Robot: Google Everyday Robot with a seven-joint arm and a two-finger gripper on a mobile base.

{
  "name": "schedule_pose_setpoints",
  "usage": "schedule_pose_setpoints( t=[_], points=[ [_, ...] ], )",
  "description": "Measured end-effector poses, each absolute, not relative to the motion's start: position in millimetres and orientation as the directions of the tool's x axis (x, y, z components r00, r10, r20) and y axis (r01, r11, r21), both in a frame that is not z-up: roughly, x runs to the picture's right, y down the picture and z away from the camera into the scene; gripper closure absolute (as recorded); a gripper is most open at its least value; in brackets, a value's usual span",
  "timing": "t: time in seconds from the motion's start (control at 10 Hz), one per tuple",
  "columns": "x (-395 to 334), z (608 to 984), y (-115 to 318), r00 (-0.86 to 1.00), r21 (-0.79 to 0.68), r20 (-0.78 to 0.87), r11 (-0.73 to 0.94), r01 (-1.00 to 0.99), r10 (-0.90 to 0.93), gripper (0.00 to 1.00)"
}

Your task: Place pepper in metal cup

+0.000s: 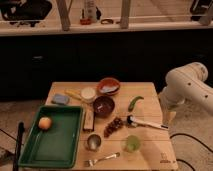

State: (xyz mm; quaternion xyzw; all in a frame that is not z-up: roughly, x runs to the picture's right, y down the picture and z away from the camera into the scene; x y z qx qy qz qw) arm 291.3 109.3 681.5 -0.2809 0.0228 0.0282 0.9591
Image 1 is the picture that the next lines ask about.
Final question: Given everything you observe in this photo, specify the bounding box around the black bag on shelf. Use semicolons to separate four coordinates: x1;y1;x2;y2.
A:
0;0;52;27

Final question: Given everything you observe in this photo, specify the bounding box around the dark brown bowl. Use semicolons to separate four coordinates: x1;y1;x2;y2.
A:
93;96;115;118

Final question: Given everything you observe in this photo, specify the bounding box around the white bottle on shelf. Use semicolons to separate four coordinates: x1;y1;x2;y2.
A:
84;0;97;23

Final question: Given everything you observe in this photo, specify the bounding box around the blue sponge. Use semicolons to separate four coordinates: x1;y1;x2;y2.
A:
51;94;69;105

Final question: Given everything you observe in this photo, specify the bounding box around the green plastic cup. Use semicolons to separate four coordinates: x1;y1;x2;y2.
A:
124;135;141;153

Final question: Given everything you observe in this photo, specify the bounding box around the green plastic tray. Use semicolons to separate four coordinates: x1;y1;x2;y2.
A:
18;106;83;169

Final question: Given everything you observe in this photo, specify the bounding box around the white round container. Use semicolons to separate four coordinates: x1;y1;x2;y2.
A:
81;87;96;103

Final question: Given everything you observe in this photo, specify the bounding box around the green pepper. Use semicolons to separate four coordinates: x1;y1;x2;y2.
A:
128;96;144;112

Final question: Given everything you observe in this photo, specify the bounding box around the metal cup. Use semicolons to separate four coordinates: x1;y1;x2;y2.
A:
87;134;101;151

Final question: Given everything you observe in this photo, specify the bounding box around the black cable on floor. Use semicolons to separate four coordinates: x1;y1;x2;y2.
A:
169;132;213;171

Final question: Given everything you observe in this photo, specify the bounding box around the orange bowl with cloth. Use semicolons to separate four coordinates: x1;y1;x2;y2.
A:
97;77;120;95

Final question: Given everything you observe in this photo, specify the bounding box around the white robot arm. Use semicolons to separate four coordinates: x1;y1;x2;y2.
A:
159;62;213;126

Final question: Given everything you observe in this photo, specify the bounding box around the bunch of dark grapes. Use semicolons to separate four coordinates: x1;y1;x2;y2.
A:
104;117;124;138

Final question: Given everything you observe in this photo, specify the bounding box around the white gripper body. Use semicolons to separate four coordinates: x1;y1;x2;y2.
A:
159;97;176;126

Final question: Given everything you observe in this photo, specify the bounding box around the orange peach fruit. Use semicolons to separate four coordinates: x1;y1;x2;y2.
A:
38;117;52;130

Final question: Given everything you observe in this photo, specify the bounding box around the yellow corn cob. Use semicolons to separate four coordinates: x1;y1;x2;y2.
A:
65;90;82;100

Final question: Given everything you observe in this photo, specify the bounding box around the black pole left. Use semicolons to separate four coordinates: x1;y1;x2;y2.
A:
12;122;25;171

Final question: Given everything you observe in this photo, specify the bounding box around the wooden block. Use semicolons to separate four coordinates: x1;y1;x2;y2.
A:
83;110;94;132

